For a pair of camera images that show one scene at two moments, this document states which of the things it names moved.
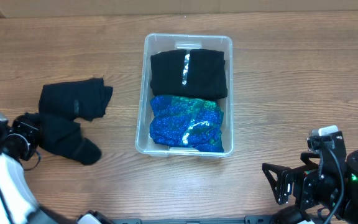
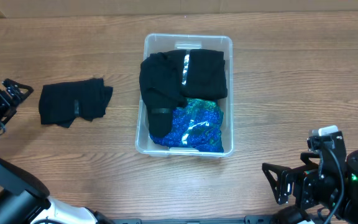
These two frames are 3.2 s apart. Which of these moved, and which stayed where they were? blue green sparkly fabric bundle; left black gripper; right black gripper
Moved: left black gripper
Stayed: right black gripper; blue green sparkly fabric bundle
